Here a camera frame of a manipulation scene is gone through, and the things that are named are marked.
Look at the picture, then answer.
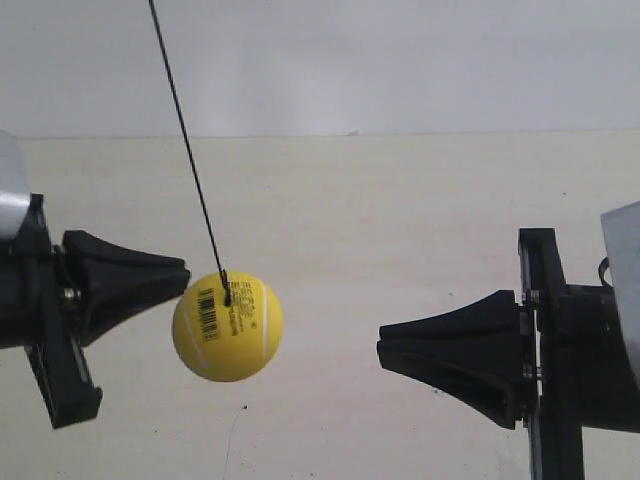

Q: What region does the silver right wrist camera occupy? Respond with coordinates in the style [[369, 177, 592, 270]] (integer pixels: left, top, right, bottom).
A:
[[601, 201, 639, 384]]

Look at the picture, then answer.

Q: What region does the black string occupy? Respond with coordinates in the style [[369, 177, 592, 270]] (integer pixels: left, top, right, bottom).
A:
[[148, 0, 234, 307]]

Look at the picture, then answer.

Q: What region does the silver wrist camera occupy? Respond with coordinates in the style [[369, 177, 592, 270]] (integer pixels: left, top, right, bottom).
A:
[[601, 201, 639, 384], [0, 131, 31, 241]]

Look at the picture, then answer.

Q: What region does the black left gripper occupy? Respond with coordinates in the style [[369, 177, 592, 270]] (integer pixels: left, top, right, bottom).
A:
[[1, 194, 191, 429]]

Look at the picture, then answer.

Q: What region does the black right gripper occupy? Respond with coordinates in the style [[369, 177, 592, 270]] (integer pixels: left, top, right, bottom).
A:
[[377, 228, 639, 479]]

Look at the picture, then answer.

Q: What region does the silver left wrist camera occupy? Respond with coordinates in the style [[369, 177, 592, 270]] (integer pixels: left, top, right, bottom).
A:
[[0, 131, 31, 241]]

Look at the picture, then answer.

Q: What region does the yellow tennis ball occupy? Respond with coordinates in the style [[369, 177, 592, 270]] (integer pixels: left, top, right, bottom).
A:
[[171, 271, 284, 383]]

